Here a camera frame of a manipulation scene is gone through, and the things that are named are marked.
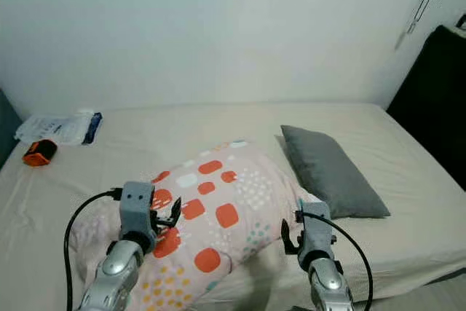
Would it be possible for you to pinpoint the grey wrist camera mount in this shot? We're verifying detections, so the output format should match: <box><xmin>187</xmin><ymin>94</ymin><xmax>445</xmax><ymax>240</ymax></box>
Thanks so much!
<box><xmin>300</xmin><ymin>202</ymin><xmax>334</xmax><ymax>255</ymax></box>
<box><xmin>120</xmin><ymin>181</ymin><xmax>155</xmax><ymax>239</ymax></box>

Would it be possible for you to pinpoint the beige mattress bed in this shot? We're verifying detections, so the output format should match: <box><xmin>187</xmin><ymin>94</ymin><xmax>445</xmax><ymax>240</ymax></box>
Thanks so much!
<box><xmin>0</xmin><ymin>101</ymin><xmax>466</xmax><ymax>311</ymax></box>

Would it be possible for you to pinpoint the pink patterned pillow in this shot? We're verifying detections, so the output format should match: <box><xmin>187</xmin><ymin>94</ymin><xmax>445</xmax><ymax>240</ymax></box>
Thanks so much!
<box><xmin>69</xmin><ymin>140</ymin><xmax>321</xmax><ymax>311</ymax></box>

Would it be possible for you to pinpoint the white plastic package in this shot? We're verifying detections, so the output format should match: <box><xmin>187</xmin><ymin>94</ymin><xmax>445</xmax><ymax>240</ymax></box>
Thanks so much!
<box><xmin>15</xmin><ymin>109</ymin><xmax>103</xmax><ymax>146</ymax></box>

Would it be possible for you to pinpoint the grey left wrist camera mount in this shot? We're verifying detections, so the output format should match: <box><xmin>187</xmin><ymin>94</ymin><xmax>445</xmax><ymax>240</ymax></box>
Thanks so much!
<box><xmin>120</xmin><ymin>181</ymin><xmax>155</xmax><ymax>239</ymax></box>

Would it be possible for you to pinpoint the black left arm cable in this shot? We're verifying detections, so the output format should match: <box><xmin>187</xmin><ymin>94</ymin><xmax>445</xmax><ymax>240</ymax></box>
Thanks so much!
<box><xmin>63</xmin><ymin>188</ymin><xmax>125</xmax><ymax>311</ymax></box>

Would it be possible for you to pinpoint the orange and black device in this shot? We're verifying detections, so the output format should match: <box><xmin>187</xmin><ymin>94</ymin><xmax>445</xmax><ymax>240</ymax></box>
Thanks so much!
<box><xmin>23</xmin><ymin>139</ymin><xmax>58</xmax><ymax>168</ymax></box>

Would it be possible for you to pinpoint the grey rectangular pillow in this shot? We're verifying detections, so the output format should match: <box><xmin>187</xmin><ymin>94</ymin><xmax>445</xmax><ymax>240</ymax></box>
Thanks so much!
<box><xmin>280</xmin><ymin>125</ymin><xmax>392</xmax><ymax>219</ymax></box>

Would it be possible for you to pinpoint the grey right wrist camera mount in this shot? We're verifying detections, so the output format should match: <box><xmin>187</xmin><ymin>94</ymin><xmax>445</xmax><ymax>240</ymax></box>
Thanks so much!
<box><xmin>300</xmin><ymin>202</ymin><xmax>334</xmax><ymax>255</ymax></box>

